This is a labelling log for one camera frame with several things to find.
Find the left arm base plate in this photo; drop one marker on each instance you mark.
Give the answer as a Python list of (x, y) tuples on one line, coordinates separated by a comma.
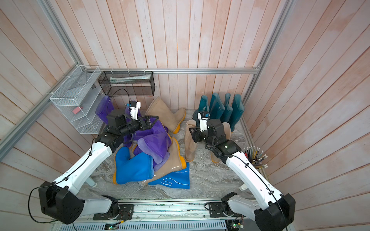
[(123, 212)]

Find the aluminium frame rail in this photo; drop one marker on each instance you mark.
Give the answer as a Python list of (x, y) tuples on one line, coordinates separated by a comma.
[(160, 71)]

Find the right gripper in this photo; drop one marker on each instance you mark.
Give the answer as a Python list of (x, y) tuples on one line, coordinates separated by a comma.
[(196, 137)]

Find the white wire shelf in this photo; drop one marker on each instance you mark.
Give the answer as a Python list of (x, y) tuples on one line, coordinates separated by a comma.
[(78, 88)]

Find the pink eraser block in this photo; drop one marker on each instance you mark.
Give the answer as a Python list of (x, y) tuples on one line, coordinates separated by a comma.
[(77, 110)]

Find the bundle of pencils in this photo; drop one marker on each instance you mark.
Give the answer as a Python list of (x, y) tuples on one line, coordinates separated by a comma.
[(255, 156)]

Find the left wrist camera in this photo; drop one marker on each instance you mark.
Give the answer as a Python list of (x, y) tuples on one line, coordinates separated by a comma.
[(134, 109)]

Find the purple boot lying centre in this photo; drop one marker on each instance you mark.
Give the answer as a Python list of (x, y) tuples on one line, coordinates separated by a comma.
[(131, 142)]

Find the purple boot far left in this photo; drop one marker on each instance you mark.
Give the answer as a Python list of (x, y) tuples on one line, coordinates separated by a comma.
[(104, 108)]

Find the teal boot standing back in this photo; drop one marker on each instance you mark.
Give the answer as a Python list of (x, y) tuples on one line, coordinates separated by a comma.
[(238, 110)]

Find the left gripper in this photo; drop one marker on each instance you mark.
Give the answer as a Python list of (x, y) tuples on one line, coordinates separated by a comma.
[(149, 125)]

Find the blue boot on top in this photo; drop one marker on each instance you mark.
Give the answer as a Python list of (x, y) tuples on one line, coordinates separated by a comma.
[(136, 169)]

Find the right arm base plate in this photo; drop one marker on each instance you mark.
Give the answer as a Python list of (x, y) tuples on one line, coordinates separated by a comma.
[(217, 209)]

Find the black mesh basket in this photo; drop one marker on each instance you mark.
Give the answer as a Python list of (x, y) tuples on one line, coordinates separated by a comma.
[(123, 90)]

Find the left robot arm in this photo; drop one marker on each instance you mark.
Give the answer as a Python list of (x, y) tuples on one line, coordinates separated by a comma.
[(58, 199)]

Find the beige boot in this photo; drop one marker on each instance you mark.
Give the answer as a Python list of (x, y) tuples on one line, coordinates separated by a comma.
[(190, 145), (170, 120), (174, 163), (215, 156)]

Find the paper in black basket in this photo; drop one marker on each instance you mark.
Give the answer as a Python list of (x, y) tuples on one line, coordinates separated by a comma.
[(131, 79)]

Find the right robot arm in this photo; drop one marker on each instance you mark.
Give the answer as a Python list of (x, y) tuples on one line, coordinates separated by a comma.
[(273, 210)]

